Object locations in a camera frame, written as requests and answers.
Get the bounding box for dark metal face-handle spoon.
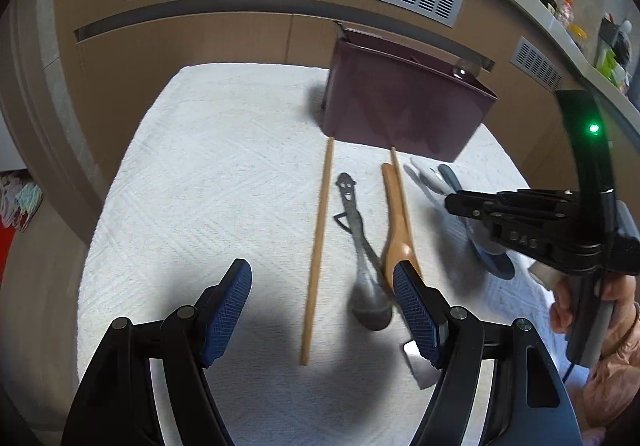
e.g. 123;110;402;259
332;172;396;332

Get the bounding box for wooden spoon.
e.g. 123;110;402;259
380;162;418;277

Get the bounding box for maroon plastic utensil caddy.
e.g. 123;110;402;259
320;21;499;163

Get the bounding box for white textured towel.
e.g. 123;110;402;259
77;65;591;446

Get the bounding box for person's right forearm pink sleeve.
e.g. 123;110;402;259
575;301;640;432

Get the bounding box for shovel-shaped metal spoon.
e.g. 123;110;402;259
401;340;440;389

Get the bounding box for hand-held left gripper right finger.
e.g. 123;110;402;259
392;262;583;446

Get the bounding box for red box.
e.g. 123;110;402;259
0;218;17;254

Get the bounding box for crumpled light cloth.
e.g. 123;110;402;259
0;171;45;232

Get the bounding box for small grey vent grille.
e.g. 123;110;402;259
510;37;565;92

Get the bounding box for blue spoon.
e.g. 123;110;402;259
437;164;516;281

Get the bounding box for white spoon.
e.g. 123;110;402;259
404;157;507;256

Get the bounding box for green packet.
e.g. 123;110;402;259
595;48;628;87

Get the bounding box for person's right hand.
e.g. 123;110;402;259
549;271;640;344

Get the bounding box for yellow container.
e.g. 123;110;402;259
570;23;592;52

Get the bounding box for clear bottle orange cap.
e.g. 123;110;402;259
557;0;579;29

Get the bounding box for black bag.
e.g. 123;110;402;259
597;13;633;67

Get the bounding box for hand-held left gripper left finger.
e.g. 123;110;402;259
60;258;253;446

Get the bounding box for wooden chopstick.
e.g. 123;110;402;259
390;147;426;284
299;137;335;367

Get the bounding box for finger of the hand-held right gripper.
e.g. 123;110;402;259
445;192;603;274
497;188;583;207

